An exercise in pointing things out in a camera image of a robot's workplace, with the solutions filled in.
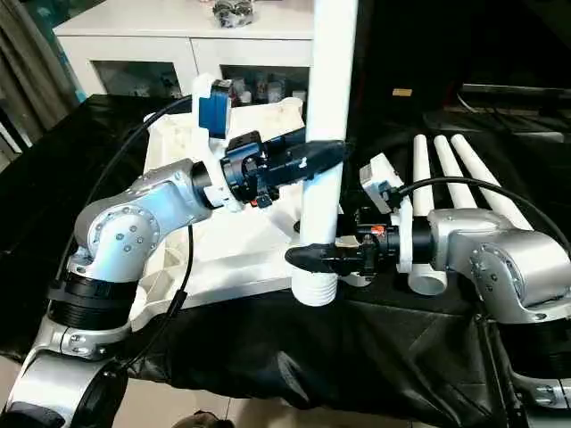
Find white plastic table leg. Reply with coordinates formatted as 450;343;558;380
450;133;534;233
412;133;449;296
290;0;360;308
433;135;478;210

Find white plastic table top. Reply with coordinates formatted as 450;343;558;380
128;96;374;333

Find black work mat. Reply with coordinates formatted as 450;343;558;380
0;93;571;428

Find clear bag of dark parts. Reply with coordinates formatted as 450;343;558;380
212;0;256;23

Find white cabinet with glass doors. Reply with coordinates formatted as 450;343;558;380
53;0;320;111

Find black low shelf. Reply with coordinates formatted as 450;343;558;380
461;82;571;133

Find grey curtain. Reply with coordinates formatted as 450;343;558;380
0;0;81;155

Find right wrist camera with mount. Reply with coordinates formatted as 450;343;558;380
360;153;414;273

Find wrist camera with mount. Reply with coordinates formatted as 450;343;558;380
191;74;244;213
360;153;414;273

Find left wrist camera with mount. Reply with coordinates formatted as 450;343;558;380
191;74;244;213

